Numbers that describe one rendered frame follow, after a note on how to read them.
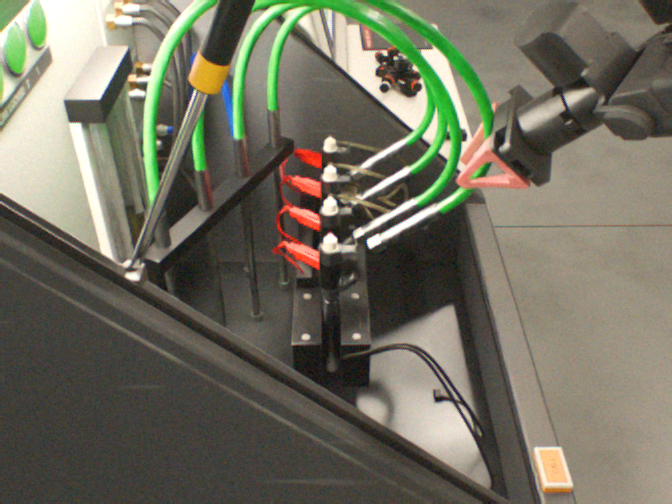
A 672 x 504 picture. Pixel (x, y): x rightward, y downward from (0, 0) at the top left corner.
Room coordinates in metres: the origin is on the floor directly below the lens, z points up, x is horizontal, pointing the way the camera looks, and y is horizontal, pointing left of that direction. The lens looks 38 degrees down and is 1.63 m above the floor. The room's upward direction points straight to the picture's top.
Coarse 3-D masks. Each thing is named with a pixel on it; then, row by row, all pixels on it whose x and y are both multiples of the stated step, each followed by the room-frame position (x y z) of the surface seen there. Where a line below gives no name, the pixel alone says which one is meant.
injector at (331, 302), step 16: (320, 256) 0.70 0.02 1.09; (336, 256) 0.69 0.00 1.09; (320, 272) 0.70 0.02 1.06; (336, 272) 0.69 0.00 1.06; (352, 272) 0.71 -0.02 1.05; (320, 288) 0.70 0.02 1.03; (336, 288) 0.69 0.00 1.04; (336, 304) 0.70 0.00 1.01; (336, 320) 0.70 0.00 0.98; (336, 336) 0.70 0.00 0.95; (336, 352) 0.70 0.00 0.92; (336, 368) 0.70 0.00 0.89
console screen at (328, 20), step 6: (324, 12) 1.23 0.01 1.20; (330, 12) 1.34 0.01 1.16; (324, 18) 1.21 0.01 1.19; (330, 18) 1.31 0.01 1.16; (324, 24) 1.20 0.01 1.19; (330, 24) 1.28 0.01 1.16; (330, 30) 1.25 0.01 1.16; (330, 36) 1.22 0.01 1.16; (330, 42) 1.21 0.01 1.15; (330, 48) 1.19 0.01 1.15
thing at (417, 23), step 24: (216, 0) 0.70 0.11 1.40; (384, 0) 0.70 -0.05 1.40; (192, 24) 0.70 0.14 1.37; (408, 24) 0.70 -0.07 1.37; (168, 48) 0.70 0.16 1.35; (456, 48) 0.70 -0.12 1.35; (480, 96) 0.70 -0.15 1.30; (144, 120) 0.70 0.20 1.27; (144, 144) 0.70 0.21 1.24; (480, 168) 0.70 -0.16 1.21; (456, 192) 0.70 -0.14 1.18
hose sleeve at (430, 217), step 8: (432, 208) 0.70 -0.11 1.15; (416, 216) 0.70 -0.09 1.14; (424, 216) 0.70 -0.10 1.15; (432, 216) 0.69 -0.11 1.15; (440, 216) 0.69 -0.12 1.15; (400, 224) 0.70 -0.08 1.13; (408, 224) 0.70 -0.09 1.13; (416, 224) 0.69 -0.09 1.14; (424, 224) 0.69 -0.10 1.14; (384, 232) 0.70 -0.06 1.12; (392, 232) 0.70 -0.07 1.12; (400, 232) 0.69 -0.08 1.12; (408, 232) 0.69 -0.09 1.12; (384, 240) 0.70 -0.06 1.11; (392, 240) 0.69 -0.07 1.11
